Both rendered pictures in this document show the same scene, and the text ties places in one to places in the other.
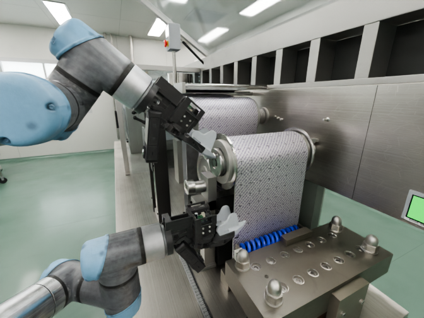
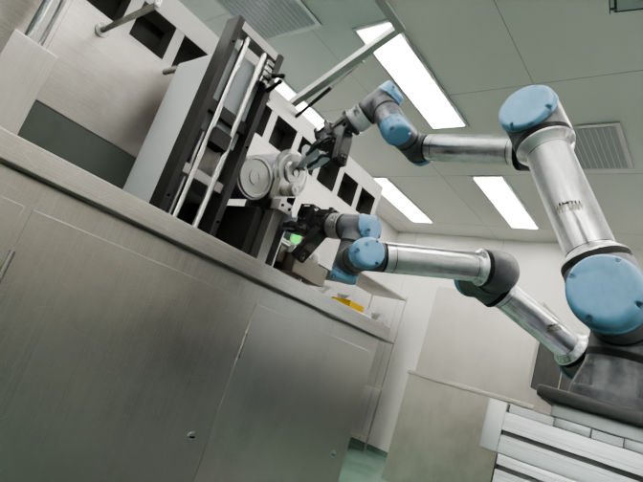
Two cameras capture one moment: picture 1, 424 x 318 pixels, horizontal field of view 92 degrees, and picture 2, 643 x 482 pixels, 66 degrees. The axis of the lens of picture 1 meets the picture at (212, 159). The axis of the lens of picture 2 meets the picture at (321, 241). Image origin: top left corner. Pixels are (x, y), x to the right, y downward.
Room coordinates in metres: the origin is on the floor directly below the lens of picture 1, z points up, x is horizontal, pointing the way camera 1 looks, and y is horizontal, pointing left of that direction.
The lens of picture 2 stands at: (0.90, 1.36, 0.73)
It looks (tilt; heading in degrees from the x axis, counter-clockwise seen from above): 14 degrees up; 248
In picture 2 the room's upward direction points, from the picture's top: 18 degrees clockwise
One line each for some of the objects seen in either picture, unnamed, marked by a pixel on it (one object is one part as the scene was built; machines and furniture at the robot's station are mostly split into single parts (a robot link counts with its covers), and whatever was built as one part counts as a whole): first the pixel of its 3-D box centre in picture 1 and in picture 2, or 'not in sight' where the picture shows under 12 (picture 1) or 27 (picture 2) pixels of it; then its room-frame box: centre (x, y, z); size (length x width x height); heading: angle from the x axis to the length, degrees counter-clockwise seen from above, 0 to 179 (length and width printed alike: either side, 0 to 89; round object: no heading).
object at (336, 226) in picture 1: (336, 222); not in sight; (0.52, -0.37, 1.05); 0.04 x 0.04 x 0.04
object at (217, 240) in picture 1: (216, 236); not in sight; (0.41, -0.01, 1.09); 0.09 x 0.05 x 0.02; 114
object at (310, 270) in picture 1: (309, 266); (268, 264); (0.41, -0.25, 1.00); 0.40 x 0.16 x 0.06; 115
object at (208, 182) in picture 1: (202, 223); (271, 229); (0.52, 0.03, 1.05); 0.06 x 0.05 x 0.31; 115
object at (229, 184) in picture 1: (221, 161); (290, 173); (0.51, -0.03, 1.25); 0.15 x 0.01 x 0.15; 25
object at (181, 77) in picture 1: (179, 79); not in sight; (1.20, 0.18, 1.50); 0.14 x 0.14 x 0.06
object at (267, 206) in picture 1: (269, 208); (262, 220); (0.50, -0.16, 1.11); 0.23 x 0.01 x 0.18; 115
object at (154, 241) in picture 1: (154, 240); (336, 226); (0.37, 0.13, 1.11); 0.08 x 0.05 x 0.08; 25
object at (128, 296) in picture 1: (115, 288); (349, 261); (0.34, 0.21, 1.01); 0.11 x 0.08 x 0.11; 77
